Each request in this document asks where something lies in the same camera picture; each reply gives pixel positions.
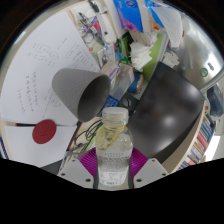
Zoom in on handwritten white paper sheet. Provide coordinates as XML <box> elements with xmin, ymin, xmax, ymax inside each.
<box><xmin>0</xmin><ymin>11</ymin><xmax>103</xmax><ymax>127</ymax></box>

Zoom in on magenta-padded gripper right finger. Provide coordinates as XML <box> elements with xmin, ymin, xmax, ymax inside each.
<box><xmin>128</xmin><ymin>147</ymin><xmax>170</xmax><ymax>190</ymax></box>

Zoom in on white tissue stack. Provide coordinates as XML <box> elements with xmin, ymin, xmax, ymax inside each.
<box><xmin>128</xmin><ymin>41</ymin><xmax>154</xmax><ymax>73</ymax></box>

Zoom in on grey ribbed cup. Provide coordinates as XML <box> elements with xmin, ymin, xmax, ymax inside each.
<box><xmin>51</xmin><ymin>67</ymin><xmax>112</xmax><ymax>124</ymax></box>

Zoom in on black cables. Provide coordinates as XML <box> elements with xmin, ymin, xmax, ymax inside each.
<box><xmin>74</xmin><ymin>119</ymin><xmax>103</xmax><ymax>151</ymax></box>

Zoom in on blue tissue box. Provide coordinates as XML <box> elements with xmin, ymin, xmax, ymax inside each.
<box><xmin>144</xmin><ymin>0</ymin><xmax>185</xmax><ymax>48</ymax></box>
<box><xmin>112</xmin><ymin>0</ymin><xmax>145</xmax><ymax>34</ymax></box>

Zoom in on small blue box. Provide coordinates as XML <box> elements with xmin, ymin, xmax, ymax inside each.
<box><xmin>104</xmin><ymin>96</ymin><xmax>121</xmax><ymax>109</ymax></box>

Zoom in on clear water bottle white cap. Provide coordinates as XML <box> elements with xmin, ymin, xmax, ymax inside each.
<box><xmin>94</xmin><ymin>106</ymin><xmax>135</xmax><ymax>187</ymax></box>

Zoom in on wooden shelf with books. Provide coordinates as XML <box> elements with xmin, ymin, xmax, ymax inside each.
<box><xmin>175</xmin><ymin>99</ymin><xmax>224</xmax><ymax>173</ymax></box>

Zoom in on clear plastic box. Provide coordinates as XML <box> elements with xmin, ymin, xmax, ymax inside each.
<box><xmin>111</xmin><ymin>62</ymin><xmax>136</xmax><ymax>100</ymax></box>

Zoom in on flat round red coaster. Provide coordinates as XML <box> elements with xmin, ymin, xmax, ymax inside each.
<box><xmin>31</xmin><ymin>118</ymin><xmax>58</xmax><ymax>146</ymax></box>

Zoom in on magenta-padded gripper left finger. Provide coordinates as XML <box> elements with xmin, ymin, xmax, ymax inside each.
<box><xmin>57</xmin><ymin>147</ymin><xmax>100</xmax><ymax>190</ymax></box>

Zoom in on black computer monitor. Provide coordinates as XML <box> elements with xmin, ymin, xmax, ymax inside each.
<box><xmin>127</xmin><ymin>61</ymin><xmax>206</xmax><ymax>165</ymax></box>

